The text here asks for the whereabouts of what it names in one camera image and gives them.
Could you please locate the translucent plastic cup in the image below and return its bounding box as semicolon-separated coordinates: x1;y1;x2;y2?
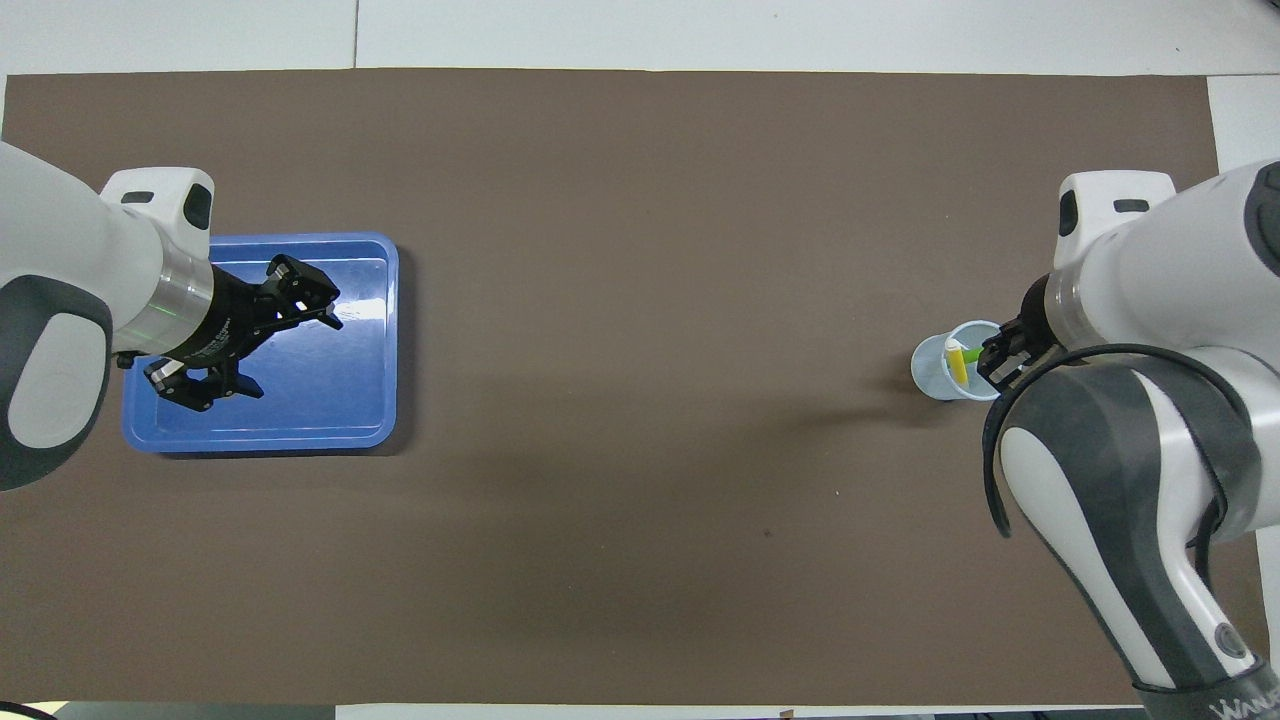
910;319;1006;403

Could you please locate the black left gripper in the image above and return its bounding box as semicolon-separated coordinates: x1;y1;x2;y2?
145;254;345;413

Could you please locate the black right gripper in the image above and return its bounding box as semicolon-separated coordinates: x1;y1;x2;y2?
978;275;1066;389

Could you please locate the brown table mat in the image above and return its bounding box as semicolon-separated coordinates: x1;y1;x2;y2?
0;68;1276;706

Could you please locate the blue plastic tray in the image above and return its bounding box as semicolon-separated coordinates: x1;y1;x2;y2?
121;232;400;456

